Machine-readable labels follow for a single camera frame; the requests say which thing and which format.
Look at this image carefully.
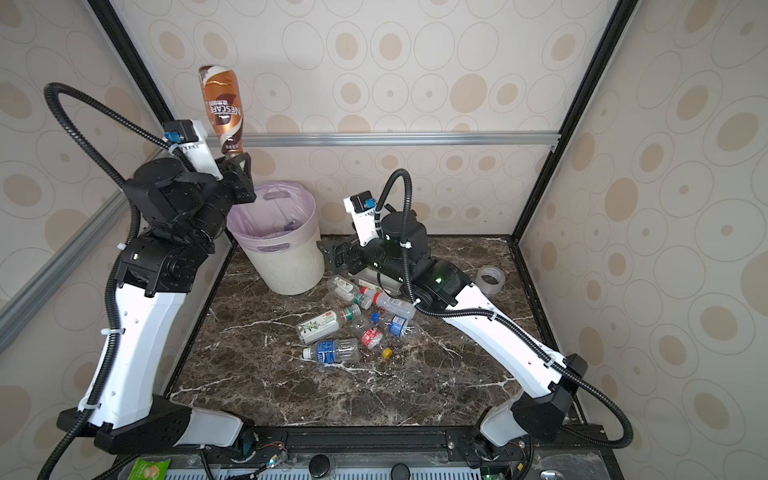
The clear tape roll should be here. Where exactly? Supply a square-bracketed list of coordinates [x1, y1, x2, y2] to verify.
[474, 266, 506, 297]

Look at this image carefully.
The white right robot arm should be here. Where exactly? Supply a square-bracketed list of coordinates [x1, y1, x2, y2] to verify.
[317, 168, 634, 458]

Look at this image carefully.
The brown coffee bottle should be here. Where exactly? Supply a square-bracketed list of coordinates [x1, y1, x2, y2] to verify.
[198, 65, 243, 158]

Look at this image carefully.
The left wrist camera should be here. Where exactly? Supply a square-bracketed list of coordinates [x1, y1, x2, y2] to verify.
[163, 119, 223, 181]

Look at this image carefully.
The frosted clear long bottle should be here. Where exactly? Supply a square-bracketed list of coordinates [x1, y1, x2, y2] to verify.
[352, 268, 401, 297]

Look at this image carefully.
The white bottle green leaf label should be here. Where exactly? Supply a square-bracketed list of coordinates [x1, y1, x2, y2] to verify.
[296, 305, 362, 345]

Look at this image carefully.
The green snack packet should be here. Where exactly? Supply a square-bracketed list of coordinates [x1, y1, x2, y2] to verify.
[128, 459, 170, 480]

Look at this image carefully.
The small bottle blue cap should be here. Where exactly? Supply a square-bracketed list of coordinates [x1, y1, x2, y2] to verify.
[371, 312, 419, 340]

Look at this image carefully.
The clear bottle green ring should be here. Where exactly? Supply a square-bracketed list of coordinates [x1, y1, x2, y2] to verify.
[326, 274, 373, 310]

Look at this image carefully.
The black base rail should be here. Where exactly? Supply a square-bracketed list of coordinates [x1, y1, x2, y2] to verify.
[104, 426, 623, 479]

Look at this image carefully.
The clear bottle blue label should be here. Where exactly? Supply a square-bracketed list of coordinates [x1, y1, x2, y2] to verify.
[302, 338, 361, 364]

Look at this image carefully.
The crushed bottle red label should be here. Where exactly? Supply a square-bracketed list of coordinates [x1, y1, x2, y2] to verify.
[348, 317, 384, 350]

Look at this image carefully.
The white bin with purple bag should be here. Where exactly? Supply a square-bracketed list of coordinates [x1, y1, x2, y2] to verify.
[227, 182, 325, 296]

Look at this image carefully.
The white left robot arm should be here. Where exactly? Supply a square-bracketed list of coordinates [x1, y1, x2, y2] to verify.
[39, 82, 256, 479]

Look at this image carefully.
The white bottle red cap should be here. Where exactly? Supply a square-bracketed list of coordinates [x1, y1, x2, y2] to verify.
[360, 287, 416, 320]

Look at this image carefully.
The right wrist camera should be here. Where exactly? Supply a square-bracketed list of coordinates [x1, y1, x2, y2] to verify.
[343, 190, 377, 247]

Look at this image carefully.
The left aluminium frame bar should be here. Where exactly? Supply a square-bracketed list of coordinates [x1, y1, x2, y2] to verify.
[1, 190, 129, 352]

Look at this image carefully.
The horizontal aluminium frame bar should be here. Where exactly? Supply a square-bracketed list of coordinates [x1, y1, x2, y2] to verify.
[242, 131, 561, 148]

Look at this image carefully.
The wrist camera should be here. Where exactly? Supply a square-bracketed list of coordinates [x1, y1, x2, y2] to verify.
[163, 119, 223, 181]
[343, 190, 377, 247]

